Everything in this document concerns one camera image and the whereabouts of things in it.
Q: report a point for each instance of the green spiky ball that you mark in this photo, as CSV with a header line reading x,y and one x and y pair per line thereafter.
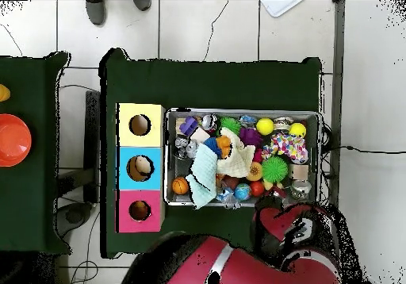
x,y
230,124
275,169

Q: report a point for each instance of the silver mesh bin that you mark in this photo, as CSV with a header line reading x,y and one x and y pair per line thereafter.
x,y
180,169

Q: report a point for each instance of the hamburger squishy toy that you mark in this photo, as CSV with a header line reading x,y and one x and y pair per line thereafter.
x,y
254,171

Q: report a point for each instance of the purple rubber toy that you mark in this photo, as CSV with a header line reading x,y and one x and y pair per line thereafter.
x,y
250,135

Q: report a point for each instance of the grey metal rail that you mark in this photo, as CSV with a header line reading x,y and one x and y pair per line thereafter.
x,y
337,42

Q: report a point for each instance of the yellow ball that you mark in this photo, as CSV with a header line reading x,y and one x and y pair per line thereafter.
x,y
298,129
265,126

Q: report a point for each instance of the orange basketball toy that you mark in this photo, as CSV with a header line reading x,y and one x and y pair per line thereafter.
x,y
180,185

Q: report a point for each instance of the yellow plastic toy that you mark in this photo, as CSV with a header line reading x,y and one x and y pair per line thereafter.
x,y
3,93

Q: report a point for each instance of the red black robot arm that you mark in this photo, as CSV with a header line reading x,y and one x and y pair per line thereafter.
x,y
253,268

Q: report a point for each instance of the green covered side table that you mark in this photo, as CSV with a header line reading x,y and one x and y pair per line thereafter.
x,y
28,74

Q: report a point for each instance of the person's leg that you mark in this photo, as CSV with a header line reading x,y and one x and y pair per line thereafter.
x,y
142,4
95,11

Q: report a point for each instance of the cream knitted cloth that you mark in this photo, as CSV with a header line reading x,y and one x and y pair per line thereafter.
x,y
236,160

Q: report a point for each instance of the dark green table cloth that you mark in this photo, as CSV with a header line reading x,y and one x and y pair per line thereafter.
x,y
206,87

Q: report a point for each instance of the white tray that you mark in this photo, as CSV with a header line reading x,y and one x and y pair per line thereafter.
x,y
279,6

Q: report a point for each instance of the mint green cloth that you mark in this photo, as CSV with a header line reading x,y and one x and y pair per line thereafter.
x,y
203,173

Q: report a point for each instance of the orange plastic cup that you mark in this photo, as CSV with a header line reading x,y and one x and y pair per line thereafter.
x,y
12,139

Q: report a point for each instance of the polka dot cloth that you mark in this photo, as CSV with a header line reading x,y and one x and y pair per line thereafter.
x,y
288,146

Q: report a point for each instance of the wooden box with three holes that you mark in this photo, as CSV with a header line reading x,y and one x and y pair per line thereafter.
x,y
153,128

